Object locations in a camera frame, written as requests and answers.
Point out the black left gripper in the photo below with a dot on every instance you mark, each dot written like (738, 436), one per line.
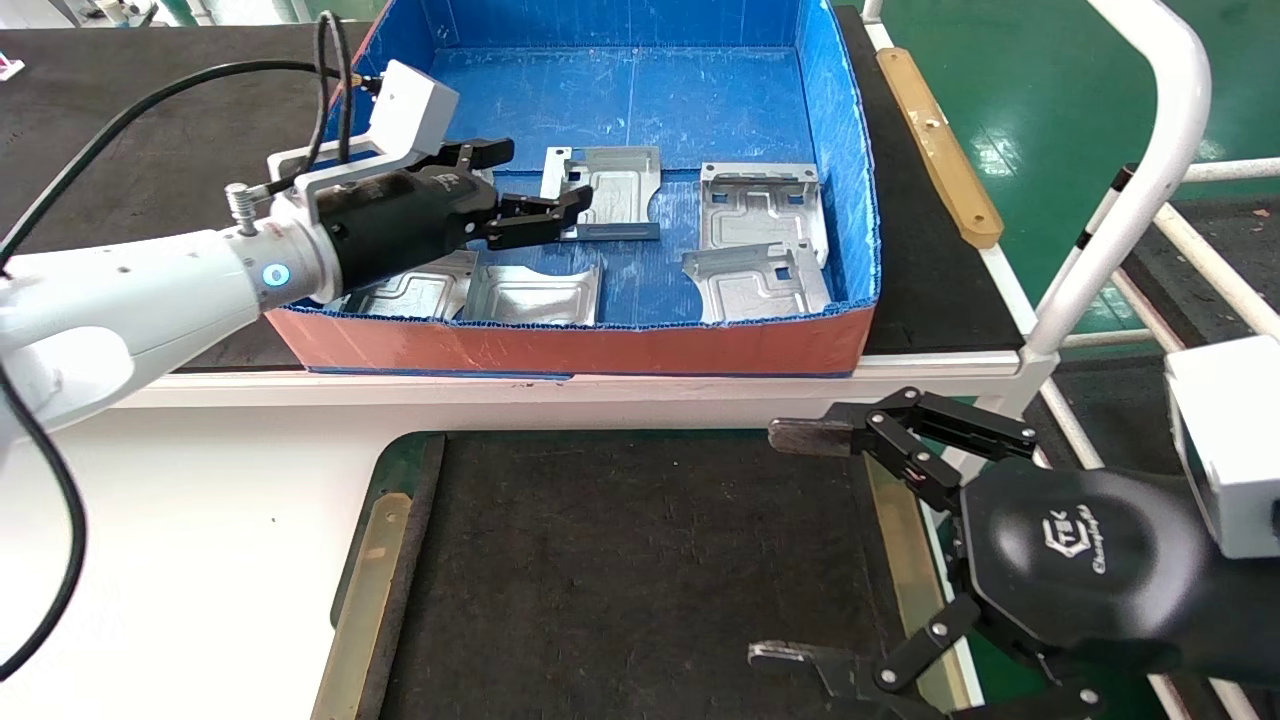
(400, 225)

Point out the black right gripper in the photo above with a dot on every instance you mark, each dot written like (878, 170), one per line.
(1090, 560)

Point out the silver stamped metal bracket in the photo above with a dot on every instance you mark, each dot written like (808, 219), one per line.
(420, 295)
(535, 300)
(760, 290)
(760, 210)
(620, 190)

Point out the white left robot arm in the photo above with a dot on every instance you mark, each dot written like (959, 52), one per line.
(130, 290)

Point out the blue orange corrugated plastic box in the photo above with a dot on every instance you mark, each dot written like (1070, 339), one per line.
(700, 100)

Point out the tan wooden edge strip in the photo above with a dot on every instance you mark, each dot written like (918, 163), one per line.
(910, 580)
(365, 590)
(940, 150)

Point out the white table rim beam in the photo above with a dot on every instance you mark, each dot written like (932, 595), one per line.
(700, 390)

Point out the dark felt mat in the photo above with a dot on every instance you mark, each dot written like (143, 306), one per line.
(620, 560)
(1230, 240)
(200, 150)

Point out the metal spring connector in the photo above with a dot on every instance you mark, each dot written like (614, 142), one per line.
(240, 205)

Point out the white rod black caps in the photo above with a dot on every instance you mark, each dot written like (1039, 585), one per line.
(1100, 215)

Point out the grey background equipment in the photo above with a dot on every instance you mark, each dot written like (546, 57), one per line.
(120, 10)

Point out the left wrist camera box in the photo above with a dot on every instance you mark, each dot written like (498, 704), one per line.
(410, 105)

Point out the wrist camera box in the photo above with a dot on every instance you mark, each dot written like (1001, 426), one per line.
(1240, 440)
(410, 105)

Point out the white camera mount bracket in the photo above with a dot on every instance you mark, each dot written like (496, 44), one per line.
(300, 170)

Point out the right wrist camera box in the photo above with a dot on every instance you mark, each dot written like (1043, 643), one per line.
(1240, 440)

